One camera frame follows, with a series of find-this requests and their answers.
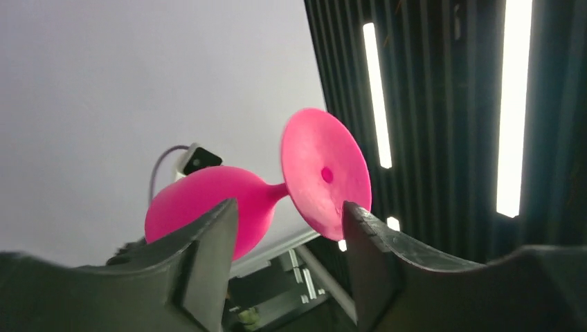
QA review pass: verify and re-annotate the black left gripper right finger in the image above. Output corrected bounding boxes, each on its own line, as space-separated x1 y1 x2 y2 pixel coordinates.
343 202 586 331

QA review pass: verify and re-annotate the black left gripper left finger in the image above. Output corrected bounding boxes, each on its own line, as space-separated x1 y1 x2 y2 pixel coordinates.
1 199 238 331

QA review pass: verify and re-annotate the pink wine glass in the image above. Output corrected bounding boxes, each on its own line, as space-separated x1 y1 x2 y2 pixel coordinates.
145 108 372 259

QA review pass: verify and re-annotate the ceiling light strip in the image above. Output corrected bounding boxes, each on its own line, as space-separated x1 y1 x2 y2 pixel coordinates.
496 0 532 218
363 23 392 169

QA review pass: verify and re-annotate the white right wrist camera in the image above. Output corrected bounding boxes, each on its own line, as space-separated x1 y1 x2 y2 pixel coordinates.
174 142 223 181

